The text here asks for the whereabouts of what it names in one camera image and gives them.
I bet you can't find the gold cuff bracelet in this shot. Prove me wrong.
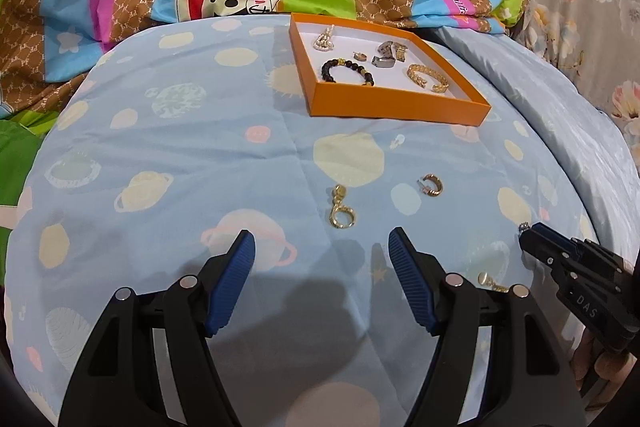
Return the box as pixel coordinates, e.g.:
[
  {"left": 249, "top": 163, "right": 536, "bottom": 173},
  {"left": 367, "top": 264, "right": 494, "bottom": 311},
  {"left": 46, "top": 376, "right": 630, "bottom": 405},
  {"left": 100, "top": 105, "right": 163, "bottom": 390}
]
[{"left": 406, "top": 63, "right": 449, "bottom": 94}]

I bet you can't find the pearl bead bracelet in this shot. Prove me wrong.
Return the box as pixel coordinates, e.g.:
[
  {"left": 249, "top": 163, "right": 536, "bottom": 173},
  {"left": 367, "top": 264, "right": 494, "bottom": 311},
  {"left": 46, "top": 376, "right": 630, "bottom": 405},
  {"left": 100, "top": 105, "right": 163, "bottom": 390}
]
[{"left": 312, "top": 25, "right": 337, "bottom": 53}]

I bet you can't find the small gold hoop earring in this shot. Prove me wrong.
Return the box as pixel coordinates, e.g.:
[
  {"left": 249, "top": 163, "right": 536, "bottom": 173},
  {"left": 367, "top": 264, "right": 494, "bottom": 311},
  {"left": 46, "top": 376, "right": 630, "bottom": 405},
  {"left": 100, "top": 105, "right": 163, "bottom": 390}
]
[{"left": 417, "top": 174, "right": 444, "bottom": 198}]

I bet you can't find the grey floral cloth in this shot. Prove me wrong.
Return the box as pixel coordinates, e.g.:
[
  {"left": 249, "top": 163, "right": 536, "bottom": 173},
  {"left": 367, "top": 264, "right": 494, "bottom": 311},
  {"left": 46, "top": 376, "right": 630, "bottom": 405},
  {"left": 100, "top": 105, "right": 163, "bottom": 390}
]
[{"left": 515, "top": 0, "right": 640, "bottom": 142}]

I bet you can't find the gold drop hoop earring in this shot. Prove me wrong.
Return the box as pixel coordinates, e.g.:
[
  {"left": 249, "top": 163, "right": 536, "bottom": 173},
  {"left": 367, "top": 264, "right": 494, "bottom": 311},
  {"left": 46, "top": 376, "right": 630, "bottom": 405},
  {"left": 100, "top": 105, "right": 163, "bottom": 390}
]
[{"left": 328, "top": 185, "right": 352, "bottom": 229}]

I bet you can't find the gold pendant drop earring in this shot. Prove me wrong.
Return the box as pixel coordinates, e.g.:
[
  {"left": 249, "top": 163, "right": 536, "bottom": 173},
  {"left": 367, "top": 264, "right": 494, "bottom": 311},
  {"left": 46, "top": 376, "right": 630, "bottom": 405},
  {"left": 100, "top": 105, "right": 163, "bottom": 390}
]
[{"left": 477, "top": 272, "right": 511, "bottom": 294}]

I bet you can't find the person's right hand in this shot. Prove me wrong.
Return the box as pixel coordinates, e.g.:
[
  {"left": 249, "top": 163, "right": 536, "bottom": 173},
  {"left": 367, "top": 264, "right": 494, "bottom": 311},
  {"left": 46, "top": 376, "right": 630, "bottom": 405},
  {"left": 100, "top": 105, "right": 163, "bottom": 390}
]
[{"left": 580, "top": 337, "right": 638, "bottom": 390}]

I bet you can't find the black bead bracelet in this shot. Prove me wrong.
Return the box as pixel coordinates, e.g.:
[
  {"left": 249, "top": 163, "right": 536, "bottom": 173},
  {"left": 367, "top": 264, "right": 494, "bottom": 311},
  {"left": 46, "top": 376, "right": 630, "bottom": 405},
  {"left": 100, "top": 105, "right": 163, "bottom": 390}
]
[{"left": 321, "top": 58, "right": 376, "bottom": 88}]

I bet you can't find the silver and gold wristwatch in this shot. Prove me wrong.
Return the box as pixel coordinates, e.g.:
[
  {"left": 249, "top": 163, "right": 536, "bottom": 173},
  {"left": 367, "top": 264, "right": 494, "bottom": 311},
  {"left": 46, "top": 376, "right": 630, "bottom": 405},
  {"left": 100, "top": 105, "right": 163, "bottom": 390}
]
[{"left": 371, "top": 40, "right": 408, "bottom": 70}]

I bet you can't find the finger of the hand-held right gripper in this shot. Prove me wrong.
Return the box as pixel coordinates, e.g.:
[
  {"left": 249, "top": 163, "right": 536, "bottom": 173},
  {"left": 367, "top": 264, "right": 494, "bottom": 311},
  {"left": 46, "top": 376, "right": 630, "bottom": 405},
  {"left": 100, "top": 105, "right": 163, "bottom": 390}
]
[
  {"left": 531, "top": 222, "right": 625, "bottom": 274},
  {"left": 519, "top": 229, "right": 572, "bottom": 279}
]

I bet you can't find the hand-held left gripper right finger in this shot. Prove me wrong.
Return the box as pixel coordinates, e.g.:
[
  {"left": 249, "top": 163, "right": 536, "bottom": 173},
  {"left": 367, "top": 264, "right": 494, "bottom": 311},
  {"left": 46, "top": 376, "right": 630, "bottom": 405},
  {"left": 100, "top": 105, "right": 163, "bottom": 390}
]
[{"left": 387, "top": 227, "right": 587, "bottom": 427}]

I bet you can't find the orange shallow box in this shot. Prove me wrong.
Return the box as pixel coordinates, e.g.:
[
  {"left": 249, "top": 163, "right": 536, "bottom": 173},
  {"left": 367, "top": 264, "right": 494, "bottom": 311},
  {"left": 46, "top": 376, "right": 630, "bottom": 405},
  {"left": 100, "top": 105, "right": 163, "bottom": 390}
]
[{"left": 289, "top": 12, "right": 493, "bottom": 126}]

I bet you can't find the green cushion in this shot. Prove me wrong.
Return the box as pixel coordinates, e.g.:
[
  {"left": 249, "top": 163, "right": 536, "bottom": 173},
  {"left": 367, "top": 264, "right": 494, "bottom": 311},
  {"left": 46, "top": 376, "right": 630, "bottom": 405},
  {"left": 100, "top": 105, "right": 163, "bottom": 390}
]
[{"left": 0, "top": 117, "right": 68, "bottom": 268}]

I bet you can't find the light blue plain sheet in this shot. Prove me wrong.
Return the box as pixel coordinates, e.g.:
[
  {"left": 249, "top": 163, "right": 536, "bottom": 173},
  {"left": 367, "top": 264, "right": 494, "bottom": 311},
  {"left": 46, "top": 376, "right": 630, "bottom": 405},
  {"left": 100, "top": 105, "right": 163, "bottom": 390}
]
[{"left": 440, "top": 24, "right": 640, "bottom": 278}]

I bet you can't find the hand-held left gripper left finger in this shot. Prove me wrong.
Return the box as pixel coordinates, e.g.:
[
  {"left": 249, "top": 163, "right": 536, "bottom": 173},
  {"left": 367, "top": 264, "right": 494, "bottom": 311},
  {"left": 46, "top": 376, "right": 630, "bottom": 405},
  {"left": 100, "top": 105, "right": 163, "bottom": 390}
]
[{"left": 59, "top": 229, "right": 257, "bottom": 427}]

